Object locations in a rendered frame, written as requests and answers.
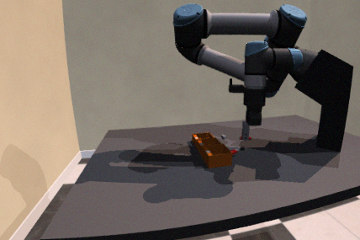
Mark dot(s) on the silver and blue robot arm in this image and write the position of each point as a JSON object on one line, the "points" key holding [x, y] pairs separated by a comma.
{"points": [[193, 23]]}

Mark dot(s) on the red usb stick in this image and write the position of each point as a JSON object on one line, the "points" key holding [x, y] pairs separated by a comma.
{"points": [[234, 151]]}

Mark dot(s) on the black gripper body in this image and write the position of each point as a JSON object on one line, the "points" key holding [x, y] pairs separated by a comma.
{"points": [[254, 97]]}

